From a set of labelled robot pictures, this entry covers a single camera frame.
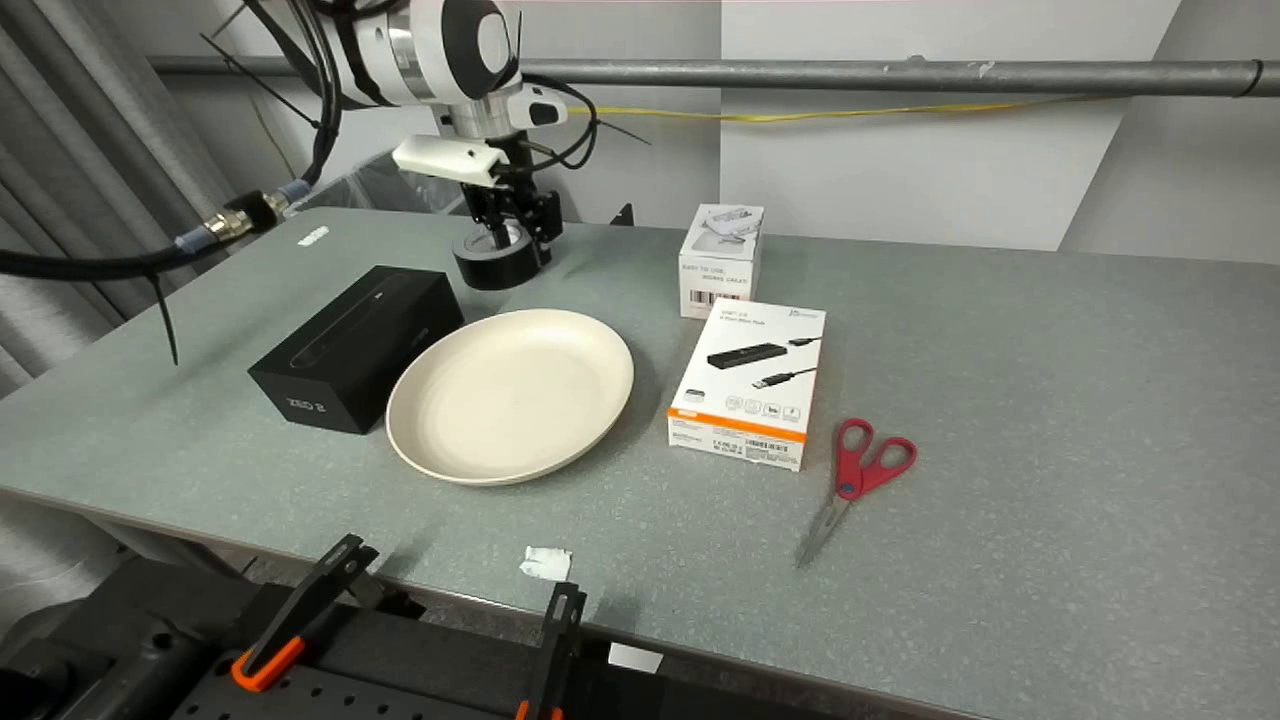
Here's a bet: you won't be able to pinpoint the grey curtain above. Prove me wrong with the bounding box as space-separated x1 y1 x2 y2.
0 0 244 402

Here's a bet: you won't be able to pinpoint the cream round plate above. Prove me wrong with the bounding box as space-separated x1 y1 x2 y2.
380 305 639 492

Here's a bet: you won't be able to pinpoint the thick black cable bundle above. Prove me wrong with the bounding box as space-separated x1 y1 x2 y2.
0 0 351 369

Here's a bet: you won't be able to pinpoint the black orange bar clamp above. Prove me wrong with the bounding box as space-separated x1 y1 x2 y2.
518 579 594 720
229 533 386 696

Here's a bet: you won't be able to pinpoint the yellow strip along wall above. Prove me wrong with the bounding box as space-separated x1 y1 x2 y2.
583 84 1077 135

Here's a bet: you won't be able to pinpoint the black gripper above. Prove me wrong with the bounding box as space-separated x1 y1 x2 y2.
457 129 563 270

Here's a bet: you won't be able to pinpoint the black masking tape roll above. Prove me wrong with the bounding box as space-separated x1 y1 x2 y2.
453 242 550 294

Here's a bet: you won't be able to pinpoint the white label on workbench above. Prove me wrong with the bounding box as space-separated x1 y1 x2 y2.
604 640 670 677

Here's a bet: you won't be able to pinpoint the white box with orange stripe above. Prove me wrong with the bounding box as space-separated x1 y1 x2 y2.
665 296 834 477

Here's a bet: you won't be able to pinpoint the horizontal grey metal pipe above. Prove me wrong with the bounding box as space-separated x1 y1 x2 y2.
147 54 1280 101

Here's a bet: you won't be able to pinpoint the black workbench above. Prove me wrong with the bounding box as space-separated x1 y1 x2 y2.
0 553 938 720

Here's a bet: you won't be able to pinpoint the black rectangular box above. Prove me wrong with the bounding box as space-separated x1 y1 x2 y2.
244 263 467 438

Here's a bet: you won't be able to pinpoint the grey plastic bin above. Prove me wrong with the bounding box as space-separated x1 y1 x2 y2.
282 146 529 223

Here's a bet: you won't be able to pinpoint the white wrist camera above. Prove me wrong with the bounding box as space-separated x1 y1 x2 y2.
390 135 518 190

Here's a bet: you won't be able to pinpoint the red handled scissors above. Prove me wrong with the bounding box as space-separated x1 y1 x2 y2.
798 416 923 571

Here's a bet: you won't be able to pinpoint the small white cardboard box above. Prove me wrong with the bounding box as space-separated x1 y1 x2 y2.
675 201 768 323

